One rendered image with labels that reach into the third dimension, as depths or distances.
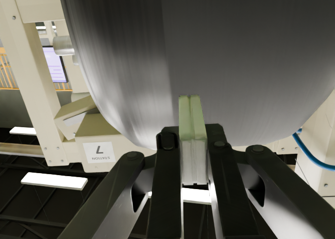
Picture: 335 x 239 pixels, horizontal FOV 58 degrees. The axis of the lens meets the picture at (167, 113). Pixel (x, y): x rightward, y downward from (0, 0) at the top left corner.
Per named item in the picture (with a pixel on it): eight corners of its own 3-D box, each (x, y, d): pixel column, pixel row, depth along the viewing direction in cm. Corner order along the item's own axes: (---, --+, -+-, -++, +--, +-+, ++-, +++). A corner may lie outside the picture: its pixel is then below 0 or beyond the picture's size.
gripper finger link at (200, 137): (193, 138, 16) (207, 137, 16) (189, 94, 22) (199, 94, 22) (195, 185, 17) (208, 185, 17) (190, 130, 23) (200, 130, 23)
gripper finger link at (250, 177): (210, 167, 14) (273, 164, 14) (202, 123, 19) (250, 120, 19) (210, 192, 15) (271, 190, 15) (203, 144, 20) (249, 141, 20)
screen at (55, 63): (57, 46, 411) (67, 83, 439) (59, 45, 415) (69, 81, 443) (19, 46, 425) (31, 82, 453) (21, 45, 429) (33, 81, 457)
